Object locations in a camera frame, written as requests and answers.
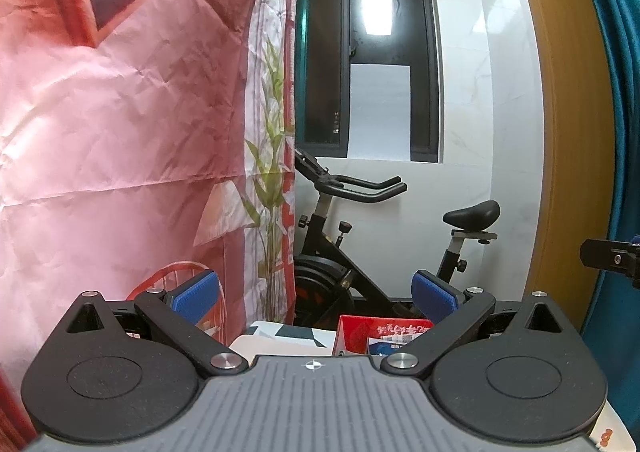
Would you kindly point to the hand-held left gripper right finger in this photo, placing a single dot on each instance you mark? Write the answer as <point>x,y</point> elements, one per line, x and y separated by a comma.
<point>435,299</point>

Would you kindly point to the dark framed window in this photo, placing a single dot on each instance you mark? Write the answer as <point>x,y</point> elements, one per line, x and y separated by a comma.
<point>320,57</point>

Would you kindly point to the printed tablecloth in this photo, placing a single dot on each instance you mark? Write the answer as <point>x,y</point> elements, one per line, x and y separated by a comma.
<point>280,339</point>

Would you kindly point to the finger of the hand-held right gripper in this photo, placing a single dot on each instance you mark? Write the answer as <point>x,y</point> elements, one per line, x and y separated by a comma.
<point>605,254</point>

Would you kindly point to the wooden door frame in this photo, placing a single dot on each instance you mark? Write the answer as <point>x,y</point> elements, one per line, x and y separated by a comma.
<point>565,132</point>

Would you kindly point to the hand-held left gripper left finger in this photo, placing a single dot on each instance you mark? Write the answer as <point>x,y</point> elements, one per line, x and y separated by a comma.
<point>195,297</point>

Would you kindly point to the black exercise bike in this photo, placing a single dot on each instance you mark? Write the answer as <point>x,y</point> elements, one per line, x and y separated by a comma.
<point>320,243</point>

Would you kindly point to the teal curtain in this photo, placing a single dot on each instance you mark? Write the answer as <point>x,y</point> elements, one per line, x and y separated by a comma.
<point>625,82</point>

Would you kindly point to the white paper sheet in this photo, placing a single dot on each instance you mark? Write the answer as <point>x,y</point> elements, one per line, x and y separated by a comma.
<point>380,112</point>

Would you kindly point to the blue white packet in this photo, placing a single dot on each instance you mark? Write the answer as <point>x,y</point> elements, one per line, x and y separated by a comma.
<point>384,346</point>

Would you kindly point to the pink printed curtain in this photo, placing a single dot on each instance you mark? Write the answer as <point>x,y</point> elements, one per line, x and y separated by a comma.
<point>125,107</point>

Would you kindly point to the red strawberry print box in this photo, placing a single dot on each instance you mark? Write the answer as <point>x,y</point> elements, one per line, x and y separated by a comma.
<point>355,332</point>

